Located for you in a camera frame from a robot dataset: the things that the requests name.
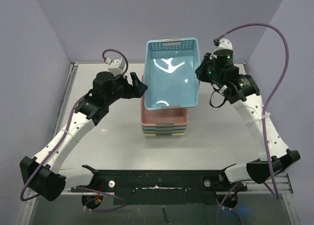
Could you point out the white plastic basket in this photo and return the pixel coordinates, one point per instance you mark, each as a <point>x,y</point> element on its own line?
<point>163,135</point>

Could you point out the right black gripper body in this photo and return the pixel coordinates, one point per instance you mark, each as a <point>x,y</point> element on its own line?
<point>204,69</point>

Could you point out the aluminium frame rail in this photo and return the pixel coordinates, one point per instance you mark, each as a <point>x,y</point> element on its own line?
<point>282,181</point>

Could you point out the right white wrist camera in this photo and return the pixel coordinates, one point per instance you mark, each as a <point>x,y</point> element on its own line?
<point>223,44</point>

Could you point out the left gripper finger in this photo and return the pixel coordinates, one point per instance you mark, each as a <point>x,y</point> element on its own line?
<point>135,80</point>
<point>140,89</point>

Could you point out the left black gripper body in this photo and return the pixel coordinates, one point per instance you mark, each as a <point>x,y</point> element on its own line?
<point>121,88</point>

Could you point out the pink plastic basket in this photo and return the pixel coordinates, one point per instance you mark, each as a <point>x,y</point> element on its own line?
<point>153,118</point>

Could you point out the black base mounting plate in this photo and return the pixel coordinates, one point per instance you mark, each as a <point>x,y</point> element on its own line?
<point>158,187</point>

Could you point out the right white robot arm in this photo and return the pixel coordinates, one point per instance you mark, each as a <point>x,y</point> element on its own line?
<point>242,92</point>

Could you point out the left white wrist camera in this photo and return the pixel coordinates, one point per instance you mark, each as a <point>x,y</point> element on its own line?
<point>115,66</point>

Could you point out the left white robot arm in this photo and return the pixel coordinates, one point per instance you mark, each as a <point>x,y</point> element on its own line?
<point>42,173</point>

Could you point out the blue plastic basket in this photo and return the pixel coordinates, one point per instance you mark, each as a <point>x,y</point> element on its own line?
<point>169,73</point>
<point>164,128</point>

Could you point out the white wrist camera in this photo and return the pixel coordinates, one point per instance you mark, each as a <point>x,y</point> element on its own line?
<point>223,44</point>
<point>115,66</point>

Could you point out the green plastic basket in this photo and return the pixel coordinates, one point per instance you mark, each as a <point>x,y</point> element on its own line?
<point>176,131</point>

